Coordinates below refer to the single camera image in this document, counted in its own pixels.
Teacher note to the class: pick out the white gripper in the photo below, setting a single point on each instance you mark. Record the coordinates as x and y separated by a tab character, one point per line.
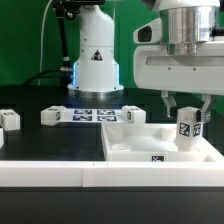
200	73

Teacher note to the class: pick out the white square tabletop part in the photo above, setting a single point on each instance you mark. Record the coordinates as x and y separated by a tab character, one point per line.
148	143

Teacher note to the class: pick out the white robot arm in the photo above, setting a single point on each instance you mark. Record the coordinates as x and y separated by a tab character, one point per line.
182	50

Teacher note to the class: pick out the marker sheet on table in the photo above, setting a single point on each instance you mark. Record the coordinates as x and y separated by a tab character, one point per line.
92	115

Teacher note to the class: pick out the white part at left edge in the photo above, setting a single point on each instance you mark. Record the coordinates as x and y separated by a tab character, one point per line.
1	137

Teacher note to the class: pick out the white fence right wall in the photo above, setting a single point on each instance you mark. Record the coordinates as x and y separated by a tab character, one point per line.
212	154

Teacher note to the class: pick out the white fence wall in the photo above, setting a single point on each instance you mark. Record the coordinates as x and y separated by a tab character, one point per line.
212	154
110	174

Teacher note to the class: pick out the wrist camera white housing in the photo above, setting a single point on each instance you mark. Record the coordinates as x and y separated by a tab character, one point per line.
149	33

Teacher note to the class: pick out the white fence front wall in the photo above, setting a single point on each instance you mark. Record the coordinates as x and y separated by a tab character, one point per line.
110	174

